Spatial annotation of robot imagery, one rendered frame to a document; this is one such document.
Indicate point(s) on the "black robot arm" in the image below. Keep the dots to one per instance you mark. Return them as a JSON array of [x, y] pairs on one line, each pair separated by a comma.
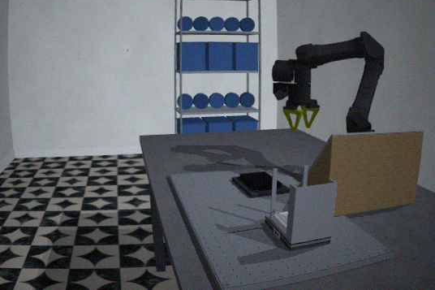
[[312, 56]]

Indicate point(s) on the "white well plate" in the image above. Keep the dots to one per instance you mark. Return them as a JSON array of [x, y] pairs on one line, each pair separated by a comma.
[[280, 219]]

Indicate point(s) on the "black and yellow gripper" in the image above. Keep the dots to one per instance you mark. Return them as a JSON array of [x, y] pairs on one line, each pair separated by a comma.
[[304, 98]]

